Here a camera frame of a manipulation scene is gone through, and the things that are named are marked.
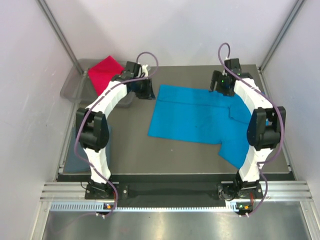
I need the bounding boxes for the left corner aluminium post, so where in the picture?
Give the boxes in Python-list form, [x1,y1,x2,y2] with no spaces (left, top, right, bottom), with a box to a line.
[36,0,84,75]

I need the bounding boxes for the clear grey plastic bin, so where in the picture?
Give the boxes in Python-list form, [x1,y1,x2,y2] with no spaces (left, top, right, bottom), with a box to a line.
[59,58,136,109]

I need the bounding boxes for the right corner aluminium post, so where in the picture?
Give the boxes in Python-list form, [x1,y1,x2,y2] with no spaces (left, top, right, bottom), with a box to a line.
[258,0,306,73]

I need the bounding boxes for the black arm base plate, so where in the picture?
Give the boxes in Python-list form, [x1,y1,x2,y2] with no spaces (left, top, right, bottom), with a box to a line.
[84,181,263,201]

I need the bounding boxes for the corner aluminium post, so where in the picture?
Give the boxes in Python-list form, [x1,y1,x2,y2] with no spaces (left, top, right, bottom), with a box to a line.
[258,0,306,73]
[36,0,84,75]

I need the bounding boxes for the folded dark blue t-shirt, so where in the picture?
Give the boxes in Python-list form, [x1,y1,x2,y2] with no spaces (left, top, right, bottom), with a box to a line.
[63,126,112,175]

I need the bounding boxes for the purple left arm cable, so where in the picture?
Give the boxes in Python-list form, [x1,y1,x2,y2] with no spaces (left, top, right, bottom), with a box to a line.
[74,51,160,218]

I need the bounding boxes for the folded red t-shirt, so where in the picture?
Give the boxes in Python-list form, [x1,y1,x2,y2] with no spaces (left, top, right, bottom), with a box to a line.
[87,55,124,96]

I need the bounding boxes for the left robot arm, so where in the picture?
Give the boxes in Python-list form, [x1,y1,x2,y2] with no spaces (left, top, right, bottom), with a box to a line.
[74,61,155,200]

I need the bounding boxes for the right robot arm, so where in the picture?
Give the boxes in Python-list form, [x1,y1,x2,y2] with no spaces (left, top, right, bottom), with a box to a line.
[209,57,286,198]

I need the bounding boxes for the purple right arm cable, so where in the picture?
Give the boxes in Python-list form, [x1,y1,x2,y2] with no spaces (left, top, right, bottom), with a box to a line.
[217,42,286,216]

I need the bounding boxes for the bright blue t-shirt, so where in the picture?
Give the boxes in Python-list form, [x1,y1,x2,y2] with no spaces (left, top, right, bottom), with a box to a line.
[148,84,252,169]

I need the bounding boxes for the slotted cable duct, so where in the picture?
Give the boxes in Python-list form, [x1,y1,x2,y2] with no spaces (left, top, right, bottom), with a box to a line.
[50,201,239,213]

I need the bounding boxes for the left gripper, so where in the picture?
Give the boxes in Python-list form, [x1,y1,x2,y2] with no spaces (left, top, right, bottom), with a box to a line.
[131,76,156,100]

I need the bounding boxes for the aluminium rail frame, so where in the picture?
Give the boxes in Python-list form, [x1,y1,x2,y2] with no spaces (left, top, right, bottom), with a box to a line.
[40,181,313,202]

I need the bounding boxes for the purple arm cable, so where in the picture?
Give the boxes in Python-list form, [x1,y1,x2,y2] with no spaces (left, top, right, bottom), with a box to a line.
[74,51,160,218]
[217,42,286,216]

